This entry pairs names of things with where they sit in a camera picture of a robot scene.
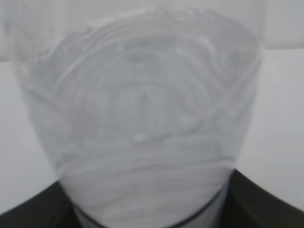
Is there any clear plastic water bottle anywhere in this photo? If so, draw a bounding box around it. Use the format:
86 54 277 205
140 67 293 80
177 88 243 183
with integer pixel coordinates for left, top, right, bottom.
0 0 266 228

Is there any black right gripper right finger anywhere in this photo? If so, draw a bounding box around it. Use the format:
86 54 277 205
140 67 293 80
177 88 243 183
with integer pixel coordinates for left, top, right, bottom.
219 170 304 228

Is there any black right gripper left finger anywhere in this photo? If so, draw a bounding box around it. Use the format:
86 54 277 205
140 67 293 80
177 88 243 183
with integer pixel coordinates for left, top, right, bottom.
0 182 81 228

